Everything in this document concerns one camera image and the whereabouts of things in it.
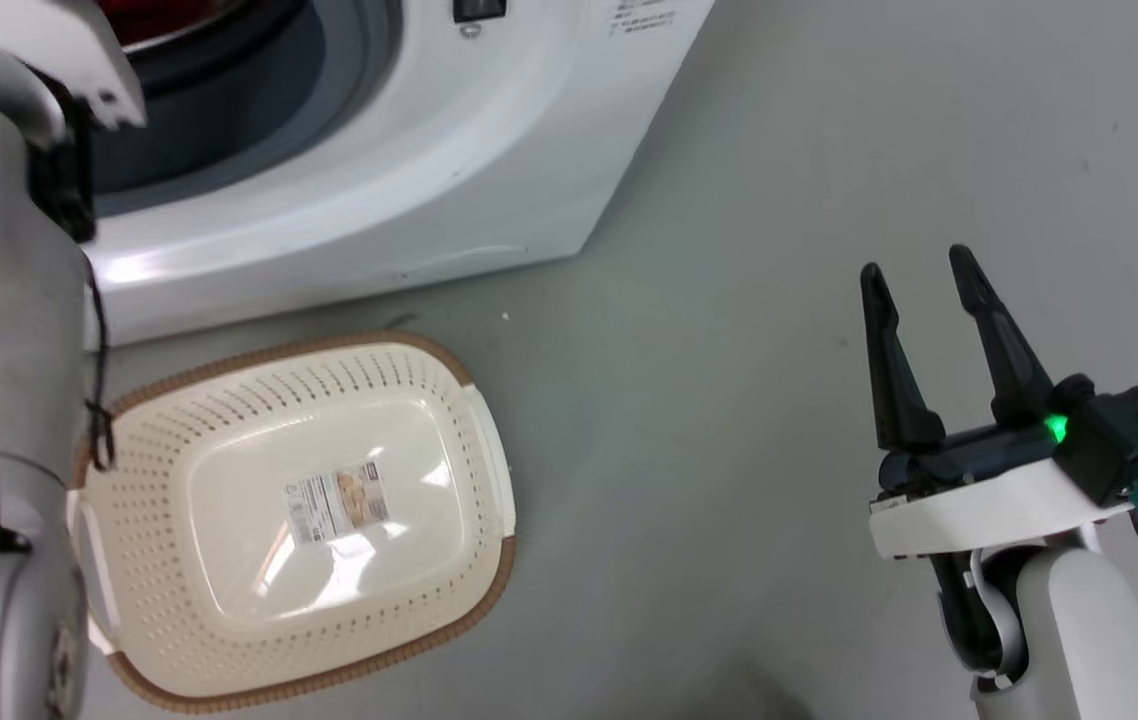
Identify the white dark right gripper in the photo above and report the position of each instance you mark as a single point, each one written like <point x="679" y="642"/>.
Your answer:
<point x="989" y="500"/>

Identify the black washer door latch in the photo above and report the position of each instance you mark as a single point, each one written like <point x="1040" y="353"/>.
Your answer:
<point x="479" y="10"/>

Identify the cream perforated laundry basket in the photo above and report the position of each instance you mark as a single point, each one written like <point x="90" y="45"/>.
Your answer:
<point x="229" y="560"/>

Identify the red garment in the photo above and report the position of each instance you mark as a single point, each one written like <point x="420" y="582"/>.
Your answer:
<point x="164" y="18"/>

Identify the printed paper label sticker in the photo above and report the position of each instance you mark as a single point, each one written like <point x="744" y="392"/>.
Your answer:
<point x="339" y="503"/>

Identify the white front-load washing machine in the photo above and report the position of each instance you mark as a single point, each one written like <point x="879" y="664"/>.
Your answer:
<point x="409" y="170"/>

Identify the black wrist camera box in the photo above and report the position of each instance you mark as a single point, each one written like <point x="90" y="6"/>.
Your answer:
<point x="1129" y="440"/>

